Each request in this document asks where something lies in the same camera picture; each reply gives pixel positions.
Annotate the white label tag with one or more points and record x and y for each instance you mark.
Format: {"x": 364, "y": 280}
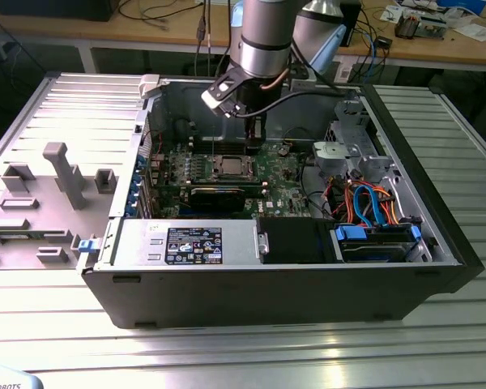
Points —
{"x": 344, "y": 73}

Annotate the black and silver PC case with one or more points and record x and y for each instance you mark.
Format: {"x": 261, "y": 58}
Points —
{"x": 267, "y": 296}

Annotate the silver metal device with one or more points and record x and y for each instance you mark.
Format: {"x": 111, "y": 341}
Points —
{"x": 433, "y": 26}

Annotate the copper coil transformer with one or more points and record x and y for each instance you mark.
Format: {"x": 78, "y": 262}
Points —
{"x": 407, "y": 26}

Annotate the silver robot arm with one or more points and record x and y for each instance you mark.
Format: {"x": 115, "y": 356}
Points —
{"x": 263, "y": 36}

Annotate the black power supply label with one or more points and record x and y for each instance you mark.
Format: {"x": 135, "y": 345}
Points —
{"x": 194, "y": 245}

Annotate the white paper card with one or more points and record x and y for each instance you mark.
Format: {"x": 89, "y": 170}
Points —
{"x": 390, "y": 14}

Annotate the blue box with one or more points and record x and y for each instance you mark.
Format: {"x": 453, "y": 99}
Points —
{"x": 461, "y": 5}

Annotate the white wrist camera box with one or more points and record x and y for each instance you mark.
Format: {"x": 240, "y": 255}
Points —
{"x": 220, "y": 101}

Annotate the black RAM slot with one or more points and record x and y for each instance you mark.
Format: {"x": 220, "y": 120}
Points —
{"x": 206, "y": 142}
{"x": 206, "y": 139}
{"x": 206, "y": 150}
{"x": 206, "y": 146}

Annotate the black graphics card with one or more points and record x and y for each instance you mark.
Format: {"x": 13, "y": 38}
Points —
{"x": 218, "y": 200}

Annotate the silver topped CPU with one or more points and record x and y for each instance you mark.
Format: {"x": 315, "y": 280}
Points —
{"x": 231, "y": 164}

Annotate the black upright box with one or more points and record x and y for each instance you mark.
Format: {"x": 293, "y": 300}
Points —
{"x": 353, "y": 24}

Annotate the green motherboard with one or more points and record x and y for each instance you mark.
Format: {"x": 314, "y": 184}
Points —
{"x": 275, "y": 178}

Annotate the white paper sheets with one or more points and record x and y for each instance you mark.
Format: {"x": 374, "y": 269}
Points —
{"x": 476, "y": 32}

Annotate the black desktop box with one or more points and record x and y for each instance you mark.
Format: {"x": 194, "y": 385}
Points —
{"x": 52, "y": 10}

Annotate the silver coin battery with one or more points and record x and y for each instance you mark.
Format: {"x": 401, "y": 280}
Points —
{"x": 282, "y": 151}

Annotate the silver metal drive cage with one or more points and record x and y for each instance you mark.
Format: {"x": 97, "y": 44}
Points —
{"x": 336, "y": 156}

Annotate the wooden workbench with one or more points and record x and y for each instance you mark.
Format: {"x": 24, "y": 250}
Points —
{"x": 166, "y": 34}

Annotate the black drive bay box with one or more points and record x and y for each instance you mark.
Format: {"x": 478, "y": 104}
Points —
{"x": 295, "y": 241}

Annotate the pale grey case latch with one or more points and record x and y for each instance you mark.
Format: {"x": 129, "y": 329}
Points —
{"x": 150, "y": 85}

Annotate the small black cube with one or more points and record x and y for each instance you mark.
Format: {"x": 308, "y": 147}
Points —
{"x": 384, "y": 42}

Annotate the blue plastic latch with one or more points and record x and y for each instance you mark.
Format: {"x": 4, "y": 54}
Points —
{"x": 87, "y": 246}

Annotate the blue card retention clip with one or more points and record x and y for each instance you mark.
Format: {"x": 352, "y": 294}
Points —
{"x": 136, "y": 187}
{"x": 141, "y": 163}
{"x": 130, "y": 207}

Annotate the silver power supply unit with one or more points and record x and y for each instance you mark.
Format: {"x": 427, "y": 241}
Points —
{"x": 137, "y": 243}

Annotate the grey parts rack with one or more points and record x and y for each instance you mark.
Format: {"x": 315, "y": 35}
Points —
{"x": 71, "y": 182}

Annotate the hard disk in blue carrier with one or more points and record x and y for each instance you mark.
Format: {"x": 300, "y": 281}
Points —
{"x": 372, "y": 249}

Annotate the CPU socket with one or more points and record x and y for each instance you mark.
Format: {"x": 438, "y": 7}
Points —
{"x": 252, "y": 172}

